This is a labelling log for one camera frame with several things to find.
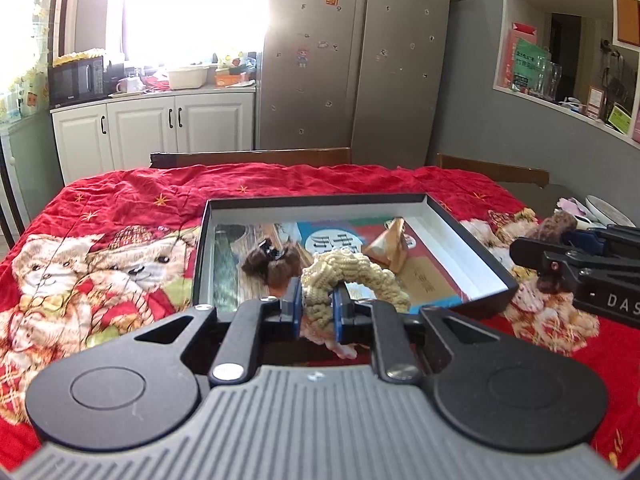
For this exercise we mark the cork board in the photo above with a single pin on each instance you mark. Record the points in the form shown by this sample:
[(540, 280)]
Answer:
[(629, 20)]

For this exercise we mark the beige plastic basin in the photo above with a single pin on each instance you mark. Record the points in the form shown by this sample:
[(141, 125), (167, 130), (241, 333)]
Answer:
[(187, 78)]

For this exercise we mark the printed paper sheet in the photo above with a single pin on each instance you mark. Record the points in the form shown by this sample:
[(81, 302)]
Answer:
[(430, 280)]

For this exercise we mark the glass sliding door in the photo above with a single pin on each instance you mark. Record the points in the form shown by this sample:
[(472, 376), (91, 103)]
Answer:
[(60, 5)]

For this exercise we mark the white mug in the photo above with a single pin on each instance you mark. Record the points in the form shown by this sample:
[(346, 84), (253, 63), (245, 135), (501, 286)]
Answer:
[(131, 86)]

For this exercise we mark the red printed card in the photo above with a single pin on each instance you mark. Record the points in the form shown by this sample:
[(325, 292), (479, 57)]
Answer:
[(522, 31)]

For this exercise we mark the yellow flower garland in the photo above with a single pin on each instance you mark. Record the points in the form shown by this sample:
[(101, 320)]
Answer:
[(80, 56)]

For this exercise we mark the white kitchen cabinet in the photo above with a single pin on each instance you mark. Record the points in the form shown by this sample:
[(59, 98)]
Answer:
[(210, 130)]

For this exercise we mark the black microwave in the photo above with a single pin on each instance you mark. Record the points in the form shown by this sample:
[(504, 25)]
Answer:
[(75, 81)]

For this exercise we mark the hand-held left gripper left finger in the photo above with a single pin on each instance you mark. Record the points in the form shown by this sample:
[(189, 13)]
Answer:
[(295, 306)]

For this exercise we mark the black shallow cardboard box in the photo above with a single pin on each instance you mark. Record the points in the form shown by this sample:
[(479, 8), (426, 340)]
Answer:
[(442, 227)]

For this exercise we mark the brown fuzzy scrunchie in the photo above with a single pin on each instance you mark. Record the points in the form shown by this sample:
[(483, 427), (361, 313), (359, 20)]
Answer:
[(555, 222)]

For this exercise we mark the gold pyramid packet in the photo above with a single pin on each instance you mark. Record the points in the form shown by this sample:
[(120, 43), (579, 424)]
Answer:
[(391, 251)]

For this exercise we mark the white plate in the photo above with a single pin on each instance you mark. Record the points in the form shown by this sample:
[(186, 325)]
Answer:
[(607, 212)]

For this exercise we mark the cream knitted scrunchie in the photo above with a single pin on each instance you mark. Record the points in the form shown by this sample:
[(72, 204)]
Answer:
[(350, 266)]

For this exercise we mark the red bear printed blanket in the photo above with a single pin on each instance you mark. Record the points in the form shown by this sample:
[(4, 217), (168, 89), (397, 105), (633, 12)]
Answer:
[(125, 200)]

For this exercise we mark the window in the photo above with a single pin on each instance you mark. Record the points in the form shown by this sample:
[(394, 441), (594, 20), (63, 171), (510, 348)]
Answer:
[(190, 5)]

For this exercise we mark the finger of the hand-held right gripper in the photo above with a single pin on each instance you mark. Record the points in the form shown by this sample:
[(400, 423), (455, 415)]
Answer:
[(532, 252), (587, 241)]

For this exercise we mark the clear drinking glasses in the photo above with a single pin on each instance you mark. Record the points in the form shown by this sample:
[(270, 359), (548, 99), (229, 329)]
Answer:
[(549, 80)]

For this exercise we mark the small red framed card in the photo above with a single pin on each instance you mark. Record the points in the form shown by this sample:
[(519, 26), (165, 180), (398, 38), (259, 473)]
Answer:
[(596, 102)]

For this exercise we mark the green printed card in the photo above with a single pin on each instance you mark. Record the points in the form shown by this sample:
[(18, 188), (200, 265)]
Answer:
[(530, 67)]

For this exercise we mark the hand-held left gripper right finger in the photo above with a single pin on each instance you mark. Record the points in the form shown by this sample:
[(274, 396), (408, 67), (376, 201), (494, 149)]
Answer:
[(341, 316)]

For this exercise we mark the orange box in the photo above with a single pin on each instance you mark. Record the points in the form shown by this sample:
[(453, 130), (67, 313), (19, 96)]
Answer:
[(232, 79)]

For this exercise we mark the plush flower bouquet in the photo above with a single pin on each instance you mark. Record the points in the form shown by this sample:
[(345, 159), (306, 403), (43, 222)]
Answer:
[(231, 61)]

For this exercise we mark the small green standing card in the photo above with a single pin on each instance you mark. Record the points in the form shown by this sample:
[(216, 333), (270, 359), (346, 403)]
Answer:
[(620, 119)]

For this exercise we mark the silver double-door fridge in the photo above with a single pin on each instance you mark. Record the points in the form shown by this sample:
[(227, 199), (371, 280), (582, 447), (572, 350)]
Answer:
[(350, 85)]

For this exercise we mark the white wall shelf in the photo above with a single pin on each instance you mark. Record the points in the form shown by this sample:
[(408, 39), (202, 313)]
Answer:
[(504, 35)]

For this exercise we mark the dark wooden chair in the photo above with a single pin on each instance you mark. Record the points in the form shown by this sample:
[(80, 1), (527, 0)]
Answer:
[(260, 157), (492, 170)]

